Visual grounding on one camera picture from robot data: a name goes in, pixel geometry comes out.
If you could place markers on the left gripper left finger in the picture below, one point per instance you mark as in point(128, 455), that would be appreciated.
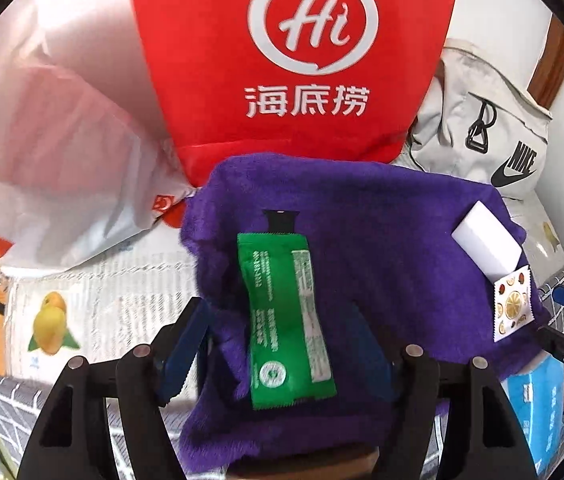
point(71, 440)

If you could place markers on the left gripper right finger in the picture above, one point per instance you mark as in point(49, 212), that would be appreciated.
point(484, 439)

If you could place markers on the fruit print wet wipe packet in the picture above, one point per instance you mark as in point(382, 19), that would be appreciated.
point(513, 303)

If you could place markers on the white sponge block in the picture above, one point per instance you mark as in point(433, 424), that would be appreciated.
point(487, 243)

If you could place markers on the green snack packet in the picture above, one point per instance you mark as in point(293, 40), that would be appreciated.
point(288, 358)

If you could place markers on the black card piece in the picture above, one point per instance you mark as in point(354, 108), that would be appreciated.
point(281, 221)

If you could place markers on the blue tissue pack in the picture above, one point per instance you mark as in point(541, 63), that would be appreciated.
point(536, 394)

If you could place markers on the grey checkered blanket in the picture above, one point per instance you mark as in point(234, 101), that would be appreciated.
point(21, 403)

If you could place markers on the newspaper with fruit print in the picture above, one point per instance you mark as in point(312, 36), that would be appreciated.
point(111, 299)

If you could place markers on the purple towel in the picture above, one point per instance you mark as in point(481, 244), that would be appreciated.
point(223, 426)

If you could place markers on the grey Nike pouch bag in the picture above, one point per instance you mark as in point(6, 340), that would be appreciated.
point(474, 123)

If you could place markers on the white Miniso plastic bag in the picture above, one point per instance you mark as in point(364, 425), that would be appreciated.
point(78, 174)

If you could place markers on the red Haidilao paper bag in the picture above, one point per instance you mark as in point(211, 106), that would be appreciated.
point(332, 79)

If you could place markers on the brown wooden door frame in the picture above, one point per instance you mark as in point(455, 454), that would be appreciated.
point(548, 75)

